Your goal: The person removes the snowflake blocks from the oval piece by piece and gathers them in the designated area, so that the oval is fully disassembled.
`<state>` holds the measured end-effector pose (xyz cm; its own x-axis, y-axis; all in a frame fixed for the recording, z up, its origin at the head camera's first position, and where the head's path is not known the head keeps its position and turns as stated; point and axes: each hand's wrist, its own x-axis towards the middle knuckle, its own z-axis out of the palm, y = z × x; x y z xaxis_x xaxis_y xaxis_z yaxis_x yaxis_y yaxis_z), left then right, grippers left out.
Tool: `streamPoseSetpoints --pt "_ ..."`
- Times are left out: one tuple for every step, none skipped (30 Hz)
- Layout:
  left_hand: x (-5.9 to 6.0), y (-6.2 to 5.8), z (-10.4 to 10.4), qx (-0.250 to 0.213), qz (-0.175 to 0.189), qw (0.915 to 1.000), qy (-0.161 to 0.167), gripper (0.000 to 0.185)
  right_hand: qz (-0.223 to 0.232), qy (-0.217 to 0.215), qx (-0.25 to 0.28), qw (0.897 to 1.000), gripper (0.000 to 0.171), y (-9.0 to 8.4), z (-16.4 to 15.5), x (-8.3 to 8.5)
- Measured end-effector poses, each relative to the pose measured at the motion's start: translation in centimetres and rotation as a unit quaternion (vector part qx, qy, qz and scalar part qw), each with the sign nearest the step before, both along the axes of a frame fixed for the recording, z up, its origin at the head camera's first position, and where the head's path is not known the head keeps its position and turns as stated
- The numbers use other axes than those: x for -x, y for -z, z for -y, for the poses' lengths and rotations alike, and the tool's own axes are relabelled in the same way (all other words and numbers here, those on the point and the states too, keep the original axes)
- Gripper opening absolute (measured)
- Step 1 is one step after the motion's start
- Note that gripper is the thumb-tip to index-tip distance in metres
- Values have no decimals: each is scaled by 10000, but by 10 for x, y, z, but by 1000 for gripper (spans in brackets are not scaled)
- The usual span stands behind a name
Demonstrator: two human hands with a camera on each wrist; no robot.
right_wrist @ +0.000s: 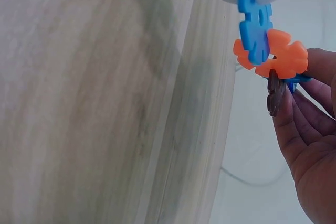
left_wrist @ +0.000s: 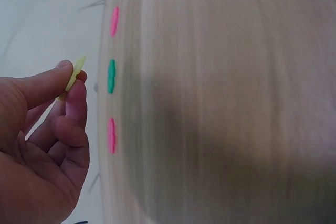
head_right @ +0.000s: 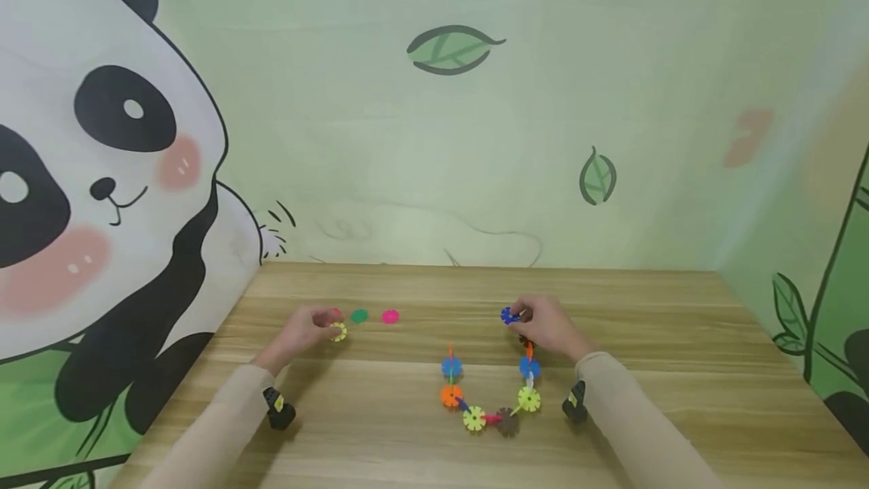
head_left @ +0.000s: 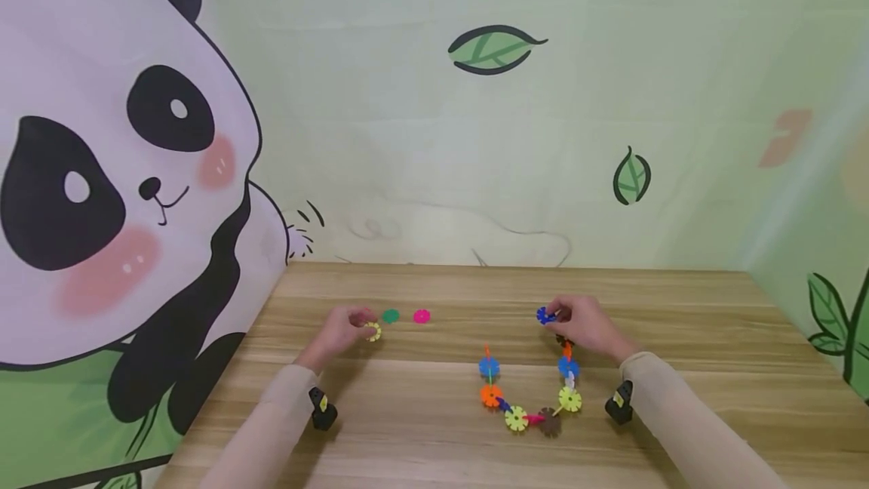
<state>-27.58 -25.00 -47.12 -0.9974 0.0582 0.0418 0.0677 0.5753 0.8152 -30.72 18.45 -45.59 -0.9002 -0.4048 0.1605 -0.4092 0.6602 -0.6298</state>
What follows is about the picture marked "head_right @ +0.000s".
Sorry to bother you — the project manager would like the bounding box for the person's left forearm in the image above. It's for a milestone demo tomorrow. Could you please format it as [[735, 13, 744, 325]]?
[[139, 357, 292, 489]]

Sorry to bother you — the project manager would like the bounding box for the person's right forearm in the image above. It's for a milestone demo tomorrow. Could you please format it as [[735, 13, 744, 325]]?
[[574, 351, 724, 489]]

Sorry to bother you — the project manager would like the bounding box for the black wrist band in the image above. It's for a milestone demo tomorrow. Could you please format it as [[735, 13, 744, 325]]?
[[561, 380, 589, 424], [263, 386, 298, 430]]

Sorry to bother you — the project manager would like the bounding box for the person's right hand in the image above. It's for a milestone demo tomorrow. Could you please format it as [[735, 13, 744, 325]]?
[[510, 294, 600, 366]]

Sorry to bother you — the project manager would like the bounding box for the chain of colourful snowflake pieces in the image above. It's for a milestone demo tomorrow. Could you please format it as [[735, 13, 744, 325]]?
[[439, 336, 543, 438]]

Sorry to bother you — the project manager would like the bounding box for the person's left hand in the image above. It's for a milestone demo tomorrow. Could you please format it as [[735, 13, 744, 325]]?
[[270, 306, 345, 371]]

